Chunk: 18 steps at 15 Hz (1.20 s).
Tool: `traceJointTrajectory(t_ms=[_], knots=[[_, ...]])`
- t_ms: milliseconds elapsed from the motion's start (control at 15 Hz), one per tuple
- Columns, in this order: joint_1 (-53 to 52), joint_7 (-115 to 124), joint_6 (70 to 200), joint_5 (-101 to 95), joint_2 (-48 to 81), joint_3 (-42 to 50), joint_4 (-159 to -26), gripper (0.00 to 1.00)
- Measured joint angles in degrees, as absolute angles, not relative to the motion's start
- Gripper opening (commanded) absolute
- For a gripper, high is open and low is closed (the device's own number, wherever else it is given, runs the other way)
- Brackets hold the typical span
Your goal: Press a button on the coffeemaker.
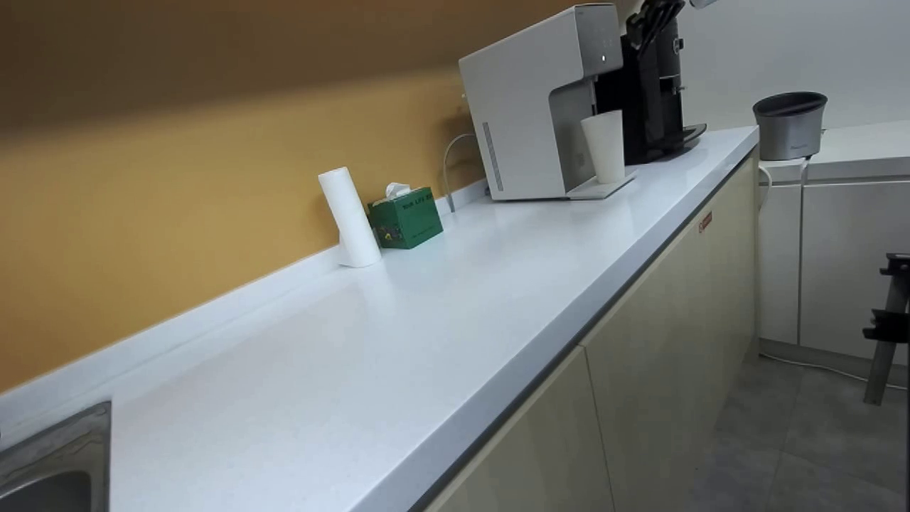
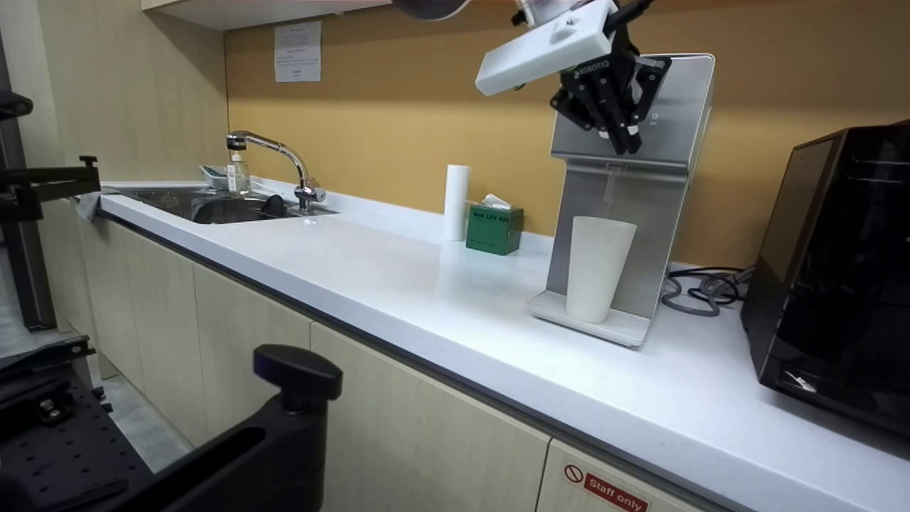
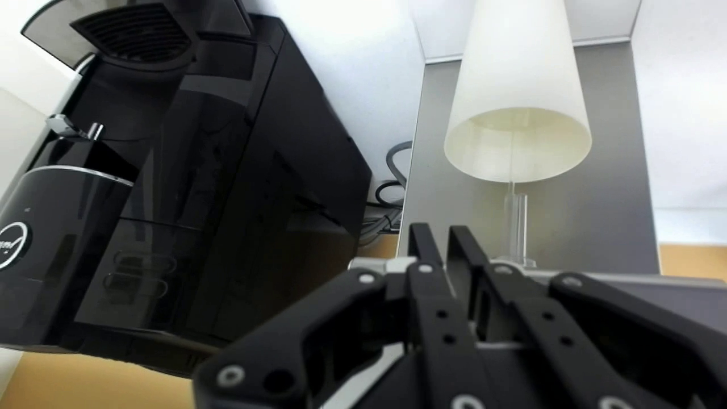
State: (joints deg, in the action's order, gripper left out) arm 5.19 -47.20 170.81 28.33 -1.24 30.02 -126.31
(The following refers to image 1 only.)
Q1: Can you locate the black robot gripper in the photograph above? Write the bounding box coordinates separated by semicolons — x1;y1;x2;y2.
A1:
619;0;687;52

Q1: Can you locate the silver white coffeemaker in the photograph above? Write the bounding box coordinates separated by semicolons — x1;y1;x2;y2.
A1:
458;0;637;206

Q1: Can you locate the black coffee machine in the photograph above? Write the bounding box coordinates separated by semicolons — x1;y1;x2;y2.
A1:
594;18;710;169

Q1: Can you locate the white paper cup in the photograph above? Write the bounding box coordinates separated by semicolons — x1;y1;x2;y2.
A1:
576;108;627;188

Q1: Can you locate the grey metal pot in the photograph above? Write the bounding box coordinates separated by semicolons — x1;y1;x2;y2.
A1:
751;88;830;166

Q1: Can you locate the beige base cabinet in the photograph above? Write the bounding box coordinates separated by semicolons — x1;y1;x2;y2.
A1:
419;152;761;512

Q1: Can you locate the green tissue box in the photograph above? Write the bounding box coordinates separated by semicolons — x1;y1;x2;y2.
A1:
365;180;446;254

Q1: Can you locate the white side cabinet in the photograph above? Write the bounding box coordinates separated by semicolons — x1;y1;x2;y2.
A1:
754;116;910;381

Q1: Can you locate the white paper towel roll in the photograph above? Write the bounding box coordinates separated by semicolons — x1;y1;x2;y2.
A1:
316;166;382;270

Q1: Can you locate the black tripod stand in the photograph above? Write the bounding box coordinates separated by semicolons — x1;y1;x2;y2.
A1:
860;250;910;409

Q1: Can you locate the stainless steel sink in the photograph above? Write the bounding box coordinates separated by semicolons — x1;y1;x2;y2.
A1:
0;398;112;512

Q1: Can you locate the white coffeemaker cable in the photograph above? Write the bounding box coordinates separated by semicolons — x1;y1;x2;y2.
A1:
439;128;479;216

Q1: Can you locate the white hanging cable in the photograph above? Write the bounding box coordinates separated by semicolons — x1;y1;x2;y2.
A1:
792;153;810;350

